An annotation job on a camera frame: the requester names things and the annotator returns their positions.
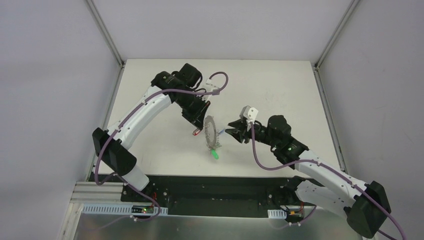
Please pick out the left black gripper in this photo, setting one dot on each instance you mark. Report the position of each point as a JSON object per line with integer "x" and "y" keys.
{"x": 196, "y": 112}

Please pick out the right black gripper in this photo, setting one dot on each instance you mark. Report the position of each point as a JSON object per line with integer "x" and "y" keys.
{"x": 244, "y": 131}

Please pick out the red key tag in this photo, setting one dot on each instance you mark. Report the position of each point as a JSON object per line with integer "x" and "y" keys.
{"x": 196, "y": 132}

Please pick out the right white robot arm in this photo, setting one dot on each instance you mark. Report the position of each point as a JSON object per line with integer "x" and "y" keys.
{"x": 364, "y": 205}

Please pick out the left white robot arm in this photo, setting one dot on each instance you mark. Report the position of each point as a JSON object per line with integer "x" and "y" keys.
{"x": 112, "y": 144}

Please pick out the green key tag lower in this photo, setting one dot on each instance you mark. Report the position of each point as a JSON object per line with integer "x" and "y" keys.
{"x": 214, "y": 153}

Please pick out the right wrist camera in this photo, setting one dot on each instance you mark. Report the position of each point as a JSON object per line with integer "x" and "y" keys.
{"x": 249, "y": 113}

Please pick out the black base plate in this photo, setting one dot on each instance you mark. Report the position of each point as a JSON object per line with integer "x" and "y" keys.
{"x": 217, "y": 196}

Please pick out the right white cable duct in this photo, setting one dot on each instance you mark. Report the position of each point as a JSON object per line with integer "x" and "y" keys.
{"x": 276, "y": 214}

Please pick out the white cable duct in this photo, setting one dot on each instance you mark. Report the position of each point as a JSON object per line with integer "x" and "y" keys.
{"x": 276, "y": 214}
{"x": 119, "y": 209}

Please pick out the left white cable duct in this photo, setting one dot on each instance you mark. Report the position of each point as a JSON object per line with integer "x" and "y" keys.
{"x": 119, "y": 209}

